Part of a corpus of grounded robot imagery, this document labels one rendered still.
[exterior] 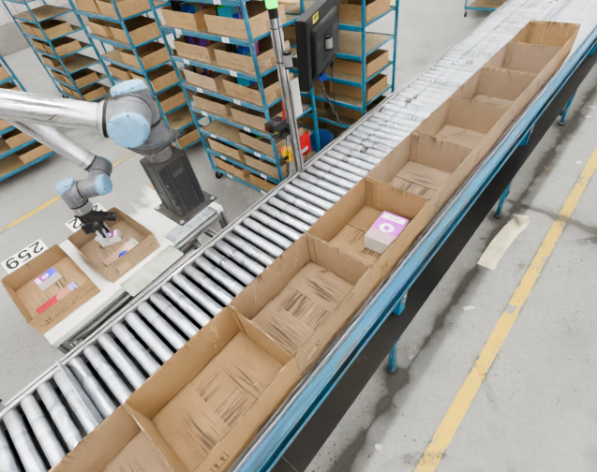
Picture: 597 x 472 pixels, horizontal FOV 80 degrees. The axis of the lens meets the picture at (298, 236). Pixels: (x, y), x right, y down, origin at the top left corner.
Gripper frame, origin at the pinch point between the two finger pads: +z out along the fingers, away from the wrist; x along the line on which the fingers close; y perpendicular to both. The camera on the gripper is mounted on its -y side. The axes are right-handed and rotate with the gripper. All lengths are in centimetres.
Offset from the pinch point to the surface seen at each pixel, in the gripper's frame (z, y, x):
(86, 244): 2.8, 14.1, -3.2
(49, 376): 4, 23, 68
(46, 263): -0.1, 31.8, 5.2
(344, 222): -12, -110, 55
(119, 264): -3.3, -7.4, 26.5
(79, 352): 4, 12, 62
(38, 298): 2.7, 33.7, 24.8
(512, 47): -23, -259, -30
